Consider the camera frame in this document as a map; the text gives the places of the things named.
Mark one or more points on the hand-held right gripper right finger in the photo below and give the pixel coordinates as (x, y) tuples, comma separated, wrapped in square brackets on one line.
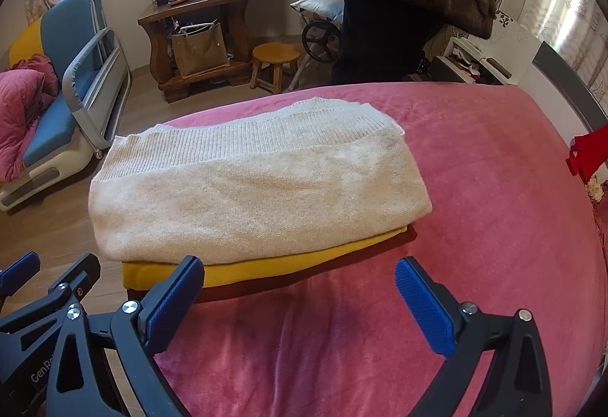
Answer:
[(425, 307)]

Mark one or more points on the dark red folded garment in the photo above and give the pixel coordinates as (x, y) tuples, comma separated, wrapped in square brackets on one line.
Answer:
[(285, 286)]

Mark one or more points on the white nightstand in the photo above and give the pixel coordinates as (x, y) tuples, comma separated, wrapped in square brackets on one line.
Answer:
[(463, 47)]

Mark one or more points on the white cushion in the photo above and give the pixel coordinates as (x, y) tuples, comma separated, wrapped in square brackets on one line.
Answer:
[(318, 8)]

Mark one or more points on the pink bed blanket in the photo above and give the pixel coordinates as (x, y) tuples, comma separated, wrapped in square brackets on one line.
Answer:
[(475, 189)]

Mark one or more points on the grey bed headboard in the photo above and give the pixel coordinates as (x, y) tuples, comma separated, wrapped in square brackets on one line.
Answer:
[(570, 84)]

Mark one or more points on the wooden cabinet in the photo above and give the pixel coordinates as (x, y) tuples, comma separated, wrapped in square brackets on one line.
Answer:
[(213, 1)]

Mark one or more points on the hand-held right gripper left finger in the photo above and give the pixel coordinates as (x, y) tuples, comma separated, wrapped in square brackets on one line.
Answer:
[(173, 303)]

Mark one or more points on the yellow folded garment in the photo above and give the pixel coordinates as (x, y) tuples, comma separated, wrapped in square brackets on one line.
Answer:
[(266, 267)]

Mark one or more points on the patterned curtain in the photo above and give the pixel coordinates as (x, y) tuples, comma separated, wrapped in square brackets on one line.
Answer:
[(570, 8)]

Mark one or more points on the yellow cushion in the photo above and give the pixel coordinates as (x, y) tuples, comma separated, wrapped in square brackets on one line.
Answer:
[(26, 44)]

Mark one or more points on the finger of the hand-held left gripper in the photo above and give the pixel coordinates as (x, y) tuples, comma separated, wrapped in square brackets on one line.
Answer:
[(80, 277), (19, 274)]

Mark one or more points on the brown tote bag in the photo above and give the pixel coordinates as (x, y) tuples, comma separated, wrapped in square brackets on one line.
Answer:
[(199, 51)]

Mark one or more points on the cream plush toy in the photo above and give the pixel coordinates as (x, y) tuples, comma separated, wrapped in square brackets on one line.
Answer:
[(593, 191)]

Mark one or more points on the beige knit sweater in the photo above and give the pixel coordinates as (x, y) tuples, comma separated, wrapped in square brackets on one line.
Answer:
[(261, 189)]

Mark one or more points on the wheelchair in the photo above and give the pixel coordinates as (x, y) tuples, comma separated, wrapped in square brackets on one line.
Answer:
[(323, 41)]

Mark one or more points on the blue grey folding chair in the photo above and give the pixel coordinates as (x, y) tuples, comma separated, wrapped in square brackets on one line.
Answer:
[(52, 136)]

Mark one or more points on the round wooden stool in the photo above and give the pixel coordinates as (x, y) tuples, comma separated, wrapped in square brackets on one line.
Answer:
[(275, 53)]

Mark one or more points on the pink quilt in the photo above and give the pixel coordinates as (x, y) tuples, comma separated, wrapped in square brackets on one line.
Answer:
[(23, 113)]

